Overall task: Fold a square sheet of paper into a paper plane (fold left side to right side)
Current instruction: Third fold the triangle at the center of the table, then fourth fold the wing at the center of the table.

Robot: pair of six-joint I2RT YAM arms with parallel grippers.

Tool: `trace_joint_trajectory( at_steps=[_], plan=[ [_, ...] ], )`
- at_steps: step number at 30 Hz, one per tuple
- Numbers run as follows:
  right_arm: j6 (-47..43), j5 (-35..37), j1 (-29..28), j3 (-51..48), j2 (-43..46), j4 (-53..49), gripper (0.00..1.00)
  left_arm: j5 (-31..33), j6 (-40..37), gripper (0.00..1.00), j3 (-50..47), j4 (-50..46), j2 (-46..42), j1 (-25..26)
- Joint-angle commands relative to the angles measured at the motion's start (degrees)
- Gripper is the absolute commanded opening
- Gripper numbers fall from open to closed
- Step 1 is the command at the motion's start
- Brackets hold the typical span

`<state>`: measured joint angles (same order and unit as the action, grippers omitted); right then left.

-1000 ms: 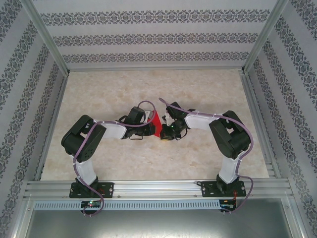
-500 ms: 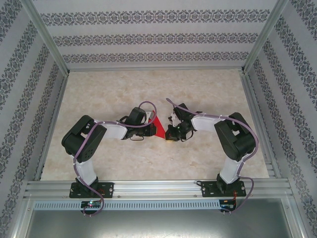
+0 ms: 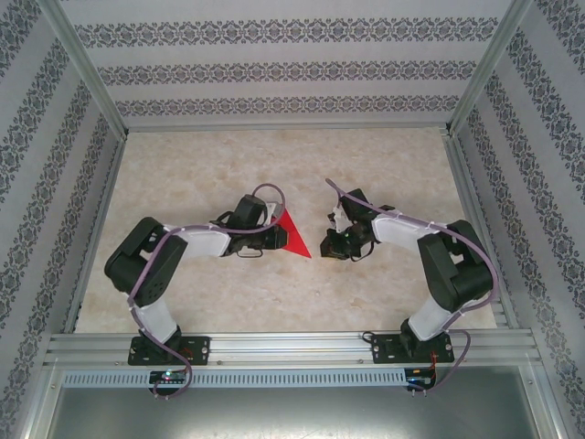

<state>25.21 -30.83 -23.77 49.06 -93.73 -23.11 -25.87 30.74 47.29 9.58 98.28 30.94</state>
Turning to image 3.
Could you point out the red paper sheet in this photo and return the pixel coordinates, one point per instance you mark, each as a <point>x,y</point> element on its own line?
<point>298,243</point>

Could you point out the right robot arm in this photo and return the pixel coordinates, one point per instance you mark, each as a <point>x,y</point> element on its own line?
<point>457,270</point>

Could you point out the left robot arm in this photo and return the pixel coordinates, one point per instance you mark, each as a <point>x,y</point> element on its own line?
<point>146,260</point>

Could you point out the right circuit board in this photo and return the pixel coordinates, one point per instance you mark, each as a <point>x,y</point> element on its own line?
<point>418,377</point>

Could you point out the circuit board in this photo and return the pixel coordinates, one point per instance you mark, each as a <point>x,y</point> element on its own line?
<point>169,376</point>
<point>418,377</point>

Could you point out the grey metal panel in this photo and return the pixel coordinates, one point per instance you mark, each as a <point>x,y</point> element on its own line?
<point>292,411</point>

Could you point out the left circuit board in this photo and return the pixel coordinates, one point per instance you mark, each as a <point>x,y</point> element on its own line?
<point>169,376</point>

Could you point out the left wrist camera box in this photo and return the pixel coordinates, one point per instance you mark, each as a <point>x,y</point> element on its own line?
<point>274,211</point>

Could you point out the aluminium back rail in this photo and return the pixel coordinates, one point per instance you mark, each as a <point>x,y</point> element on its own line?
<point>283,129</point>

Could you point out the aluminium mounting rail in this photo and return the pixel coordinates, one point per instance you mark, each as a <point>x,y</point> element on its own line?
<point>292,347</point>

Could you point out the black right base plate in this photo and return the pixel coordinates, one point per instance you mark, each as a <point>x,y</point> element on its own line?
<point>384,350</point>

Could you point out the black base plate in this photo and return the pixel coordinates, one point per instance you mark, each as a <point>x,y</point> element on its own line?
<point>201,350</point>
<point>384,350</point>

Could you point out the aluminium side rail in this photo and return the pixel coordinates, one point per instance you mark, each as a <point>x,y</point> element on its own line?
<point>473,206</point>
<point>96,228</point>

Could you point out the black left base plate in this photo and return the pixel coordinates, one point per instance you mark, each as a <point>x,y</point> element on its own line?
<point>201,350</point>

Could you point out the aluminium frame post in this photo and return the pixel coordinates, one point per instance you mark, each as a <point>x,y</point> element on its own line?
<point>486,68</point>
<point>84,68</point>

